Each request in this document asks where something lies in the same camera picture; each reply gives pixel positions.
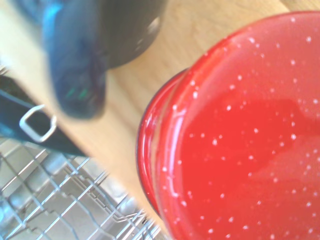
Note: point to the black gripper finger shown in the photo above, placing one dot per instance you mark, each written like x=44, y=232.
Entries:
x=75, y=62

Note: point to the red speckled enamel mug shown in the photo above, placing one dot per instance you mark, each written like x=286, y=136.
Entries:
x=237, y=137

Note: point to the dark navy mug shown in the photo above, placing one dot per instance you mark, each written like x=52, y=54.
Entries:
x=136, y=25

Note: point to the black built-in dishwasher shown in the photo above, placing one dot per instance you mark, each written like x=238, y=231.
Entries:
x=15, y=110

